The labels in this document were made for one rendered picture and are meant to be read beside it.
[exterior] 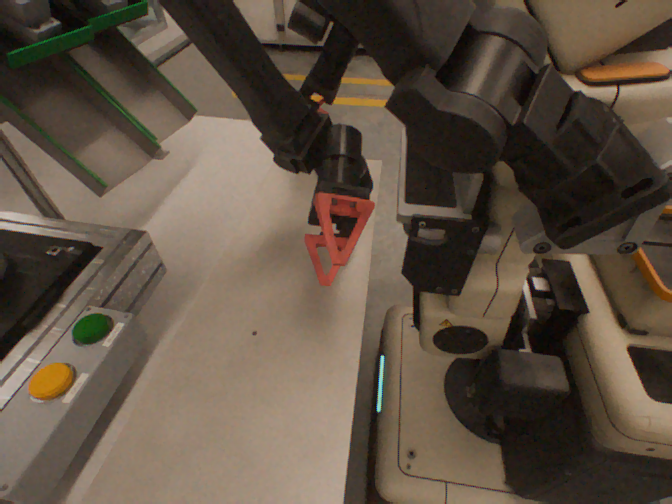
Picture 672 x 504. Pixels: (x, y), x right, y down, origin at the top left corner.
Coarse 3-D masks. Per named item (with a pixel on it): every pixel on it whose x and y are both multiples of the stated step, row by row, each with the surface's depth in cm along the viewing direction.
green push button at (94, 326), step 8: (80, 320) 46; (88, 320) 46; (96, 320) 46; (104, 320) 46; (80, 328) 45; (88, 328) 45; (96, 328) 45; (104, 328) 46; (80, 336) 45; (88, 336) 45; (96, 336) 45
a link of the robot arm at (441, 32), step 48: (336, 0) 25; (384, 0) 24; (432, 0) 24; (480, 0) 27; (384, 48) 27; (432, 48) 25; (528, 48) 27; (432, 96) 26; (432, 144) 30; (480, 144) 27
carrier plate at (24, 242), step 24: (0, 240) 56; (24, 240) 56; (48, 240) 56; (72, 240) 56; (24, 264) 53; (48, 264) 53; (72, 264) 53; (24, 288) 50; (48, 288) 50; (0, 312) 47; (24, 312) 47; (0, 336) 45
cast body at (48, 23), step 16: (0, 0) 45; (16, 0) 45; (32, 0) 46; (48, 0) 48; (0, 16) 47; (16, 16) 46; (32, 16) 47; (48, 16) 49; (0, 32) 49; (16, 32) 48; (32, 32) 47; (48, 32) 49
